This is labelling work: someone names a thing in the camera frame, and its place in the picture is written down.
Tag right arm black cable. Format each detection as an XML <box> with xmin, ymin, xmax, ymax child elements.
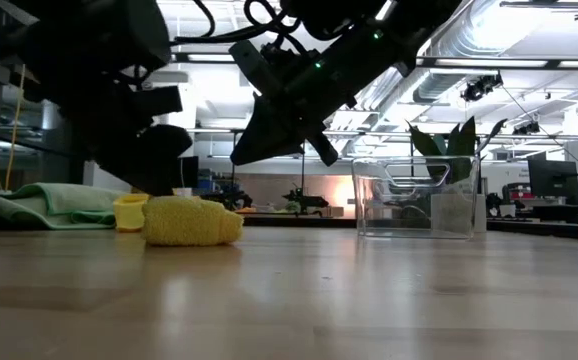
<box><xmin>171</xmin><ymin>0</ymin><xmax>311</xmax><ymax>57</ymax></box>

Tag overhead light bar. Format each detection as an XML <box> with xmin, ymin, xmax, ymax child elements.
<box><xmin>168</xmin><ymin>51</ymin><xmax>578</xmax><ymax>70</ymax></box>

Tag yellow microfiber towel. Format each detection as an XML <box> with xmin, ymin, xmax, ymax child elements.
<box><xmin>141</xmin><ymin>195</ymin><xmax>245</xmax><ymax>248</ymax></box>
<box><xmin>112</xmin><ymin>193</ymin><xmax>151</xmax><ymax>233</ymax></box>

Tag snake plant in white pot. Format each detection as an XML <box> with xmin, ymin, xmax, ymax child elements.
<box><xmin>405</xmin><ymin>115</ymin><xmax>509</xmax><ymax>235</ymax></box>

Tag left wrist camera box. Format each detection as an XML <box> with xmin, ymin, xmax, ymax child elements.
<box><xmin>133</xmin><ymin>85</ymin><xmax>184</xmax><ymax>119</ymax></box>

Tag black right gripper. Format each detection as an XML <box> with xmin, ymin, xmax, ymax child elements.
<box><xmin>228</xmin><ymin>29</ymin><xmax>420</xmax><ymax>168</ymax></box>

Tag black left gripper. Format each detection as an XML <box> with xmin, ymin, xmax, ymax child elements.
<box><xmin>61</xmin><ymin>79</ymin><xmax>195</xmax><ymax>198</ymax></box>

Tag green microfiber towel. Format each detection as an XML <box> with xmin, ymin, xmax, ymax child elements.
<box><xmin>0</xmin><ymin>181</ymin><xmax>131</xmax><ymax>232</ymax></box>

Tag small black monitor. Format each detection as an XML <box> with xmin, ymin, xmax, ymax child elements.
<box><xmin>178</xmin><ymin>155</ymin><xmax>201</xmax><ymax>190</ymax></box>

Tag large black monitor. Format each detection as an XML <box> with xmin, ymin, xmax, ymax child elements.
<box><xmin>527</xmin><ymin>152</ymin><xmax>578</xmax><ymax>207</ymax></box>

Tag clear plastic bin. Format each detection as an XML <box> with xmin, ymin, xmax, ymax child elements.
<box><xmin>350</xmin><ymin>155</ymin><xmax>482</xmax><ymax>241</ymax></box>

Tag small black ceiling-mounted device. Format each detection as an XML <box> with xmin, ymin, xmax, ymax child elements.
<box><xmin>512</xmin><ymin>120</ymin><xmax>541</xmax><ymax>137</ymax></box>

